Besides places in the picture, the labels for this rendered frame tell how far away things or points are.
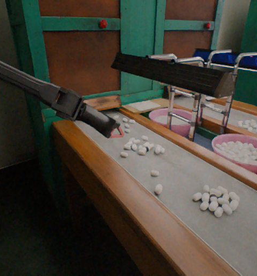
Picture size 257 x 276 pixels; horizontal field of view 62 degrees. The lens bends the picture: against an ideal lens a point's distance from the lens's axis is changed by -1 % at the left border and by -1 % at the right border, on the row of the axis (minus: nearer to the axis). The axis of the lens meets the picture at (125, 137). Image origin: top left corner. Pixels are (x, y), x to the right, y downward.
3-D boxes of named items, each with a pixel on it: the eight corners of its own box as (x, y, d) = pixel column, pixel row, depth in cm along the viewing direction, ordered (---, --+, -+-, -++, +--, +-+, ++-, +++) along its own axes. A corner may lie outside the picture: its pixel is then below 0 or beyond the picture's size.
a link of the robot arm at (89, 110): (78, 117, 66) (86, 101, 67) (68, 115, 71) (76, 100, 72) (95, 127, 70) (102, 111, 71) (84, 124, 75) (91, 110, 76)
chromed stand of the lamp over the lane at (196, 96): (164, 168, 93) (174, 60, 73) (137, 149, 108) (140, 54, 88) (194, 156, 102) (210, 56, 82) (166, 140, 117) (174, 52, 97)
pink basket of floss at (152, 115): (194, 144, 113) (196, 127, 109) (144, 138, 120) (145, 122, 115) (193, 124, 136) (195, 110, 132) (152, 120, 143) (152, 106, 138)
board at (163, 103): (134, 114, 127) (134, 112, 126) (120, 107, 138) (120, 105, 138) (175, 105, 143) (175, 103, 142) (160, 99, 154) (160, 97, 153)
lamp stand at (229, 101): (222, 145, 112) (242, 54, 92) (192, 131, 127) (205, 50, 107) (242, 136, 121) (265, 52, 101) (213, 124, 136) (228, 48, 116)
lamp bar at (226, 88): (217, 99, 60) (222, 73, 57) (110, 68, 107) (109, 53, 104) (234, 95, 64) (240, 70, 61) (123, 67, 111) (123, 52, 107)
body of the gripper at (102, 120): (106, 115, 81) (91, 105, 76) (119, 123, 73) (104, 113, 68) (97, 129, 81) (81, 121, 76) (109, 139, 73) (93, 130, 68)
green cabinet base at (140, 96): (62, 224, 150) (41, 109, 112) (42, 182, 191) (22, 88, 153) (196, 165, 215) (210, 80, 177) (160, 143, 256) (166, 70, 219)
